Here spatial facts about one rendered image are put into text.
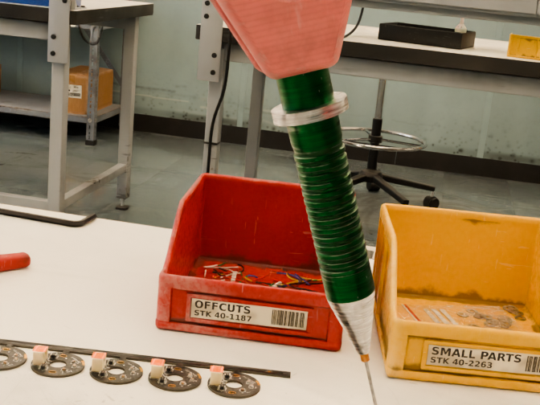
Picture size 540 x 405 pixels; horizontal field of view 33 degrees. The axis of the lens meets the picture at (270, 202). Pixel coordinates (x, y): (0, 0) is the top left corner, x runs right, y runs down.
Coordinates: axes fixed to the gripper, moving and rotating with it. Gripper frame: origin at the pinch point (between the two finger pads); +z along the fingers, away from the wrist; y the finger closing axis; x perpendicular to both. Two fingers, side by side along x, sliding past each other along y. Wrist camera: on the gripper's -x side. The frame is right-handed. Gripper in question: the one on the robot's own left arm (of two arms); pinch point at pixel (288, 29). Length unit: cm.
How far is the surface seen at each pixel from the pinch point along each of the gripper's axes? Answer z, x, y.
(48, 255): 14.4, 11.9, 38.6
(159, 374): 16.3, 5.8, 21.2
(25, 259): 13.5, 12.9, 35.8
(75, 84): 46, 38, 425
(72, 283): 15.0, 10.3, 33.7
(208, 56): 26, -14, 234
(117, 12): 11, 8, 280
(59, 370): 15.2, 10.3, 21.9
